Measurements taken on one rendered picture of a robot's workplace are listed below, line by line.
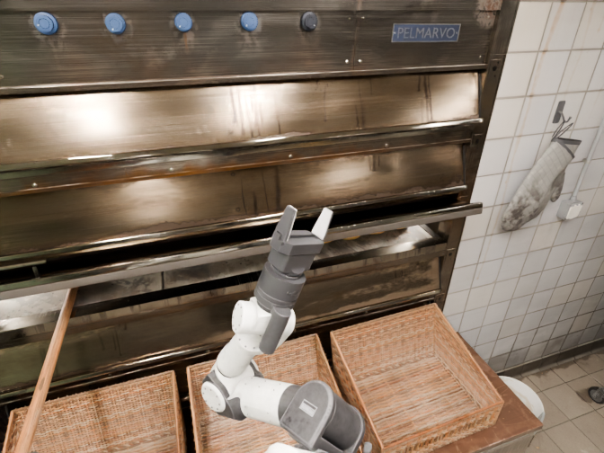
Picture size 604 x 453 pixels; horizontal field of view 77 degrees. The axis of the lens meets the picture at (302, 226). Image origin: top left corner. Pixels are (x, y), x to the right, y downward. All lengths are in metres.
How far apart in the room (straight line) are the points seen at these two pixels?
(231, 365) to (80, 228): 0.64
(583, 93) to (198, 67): 1.48
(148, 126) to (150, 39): 0.22
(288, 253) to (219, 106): 0.61
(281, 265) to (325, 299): 0.93
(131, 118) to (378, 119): 0.75
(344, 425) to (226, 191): 0.77
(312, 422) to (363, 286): 0.97
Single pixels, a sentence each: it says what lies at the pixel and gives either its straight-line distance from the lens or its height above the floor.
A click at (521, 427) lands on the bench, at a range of 1.98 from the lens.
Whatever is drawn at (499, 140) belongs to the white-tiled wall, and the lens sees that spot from 1.70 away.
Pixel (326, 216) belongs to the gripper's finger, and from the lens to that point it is 0.75.
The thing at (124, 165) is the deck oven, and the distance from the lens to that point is 1.20.
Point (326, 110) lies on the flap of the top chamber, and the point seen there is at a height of 1.79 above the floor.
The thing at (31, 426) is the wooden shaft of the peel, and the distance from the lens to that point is 1.21.
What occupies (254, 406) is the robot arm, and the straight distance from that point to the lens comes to 0.93.
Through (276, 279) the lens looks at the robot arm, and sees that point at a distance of 0.72.
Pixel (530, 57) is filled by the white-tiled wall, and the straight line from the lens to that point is 1.67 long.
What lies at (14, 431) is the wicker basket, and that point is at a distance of 1.80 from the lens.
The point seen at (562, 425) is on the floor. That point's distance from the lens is 2.87.
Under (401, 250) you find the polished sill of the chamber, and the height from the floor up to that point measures 1.18.
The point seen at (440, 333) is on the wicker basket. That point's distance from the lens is 1.97.
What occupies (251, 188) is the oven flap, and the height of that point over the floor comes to 1.56.
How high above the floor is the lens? 2.07
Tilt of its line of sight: 30 degrees down
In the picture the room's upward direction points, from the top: straight up
